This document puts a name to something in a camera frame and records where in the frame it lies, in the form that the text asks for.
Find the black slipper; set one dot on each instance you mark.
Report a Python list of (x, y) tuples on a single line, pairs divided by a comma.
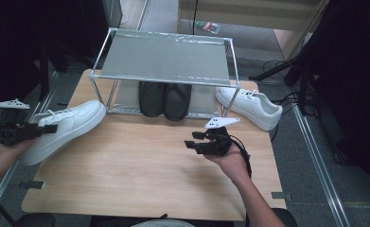
[(177, 102), (152, 101)]

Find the person's grey clothing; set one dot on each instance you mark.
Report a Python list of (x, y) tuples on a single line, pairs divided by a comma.
[(163, 223)]

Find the beige wooden cabinet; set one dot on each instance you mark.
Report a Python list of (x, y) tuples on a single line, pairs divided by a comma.
[(252, 12)]

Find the small black tape strip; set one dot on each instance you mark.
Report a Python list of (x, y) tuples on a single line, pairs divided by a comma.
[(62, 104)]

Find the grey metal cabinet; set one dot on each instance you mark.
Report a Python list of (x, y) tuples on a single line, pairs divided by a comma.
[(112, 12)]

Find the metal shoe rack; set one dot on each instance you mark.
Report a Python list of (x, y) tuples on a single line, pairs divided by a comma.
[(163, 56)]

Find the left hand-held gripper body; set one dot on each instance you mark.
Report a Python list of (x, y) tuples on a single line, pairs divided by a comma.
[(12, 134)]

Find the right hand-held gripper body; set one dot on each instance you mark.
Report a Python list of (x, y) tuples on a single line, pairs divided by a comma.
[(219, 142)]

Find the colourful packet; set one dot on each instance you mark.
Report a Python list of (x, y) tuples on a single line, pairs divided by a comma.
[(208, 26)]

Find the black metal post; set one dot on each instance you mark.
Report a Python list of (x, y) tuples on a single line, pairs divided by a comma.
[(44, 75)]

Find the grey tape strip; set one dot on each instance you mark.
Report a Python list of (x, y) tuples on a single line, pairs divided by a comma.
[(31, 184), (282, 196)]

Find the person's right hand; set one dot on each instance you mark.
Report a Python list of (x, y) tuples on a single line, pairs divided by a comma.
[(233, 165)]

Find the white sneaker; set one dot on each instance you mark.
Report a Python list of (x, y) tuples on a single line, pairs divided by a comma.
[(255, 107), (75, 123)]

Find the dark curtain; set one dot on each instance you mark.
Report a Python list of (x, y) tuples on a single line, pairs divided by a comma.
[(15, 47), (356, 78)]

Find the black tripod stand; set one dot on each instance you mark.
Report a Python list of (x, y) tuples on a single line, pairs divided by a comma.
[(274, 71)]

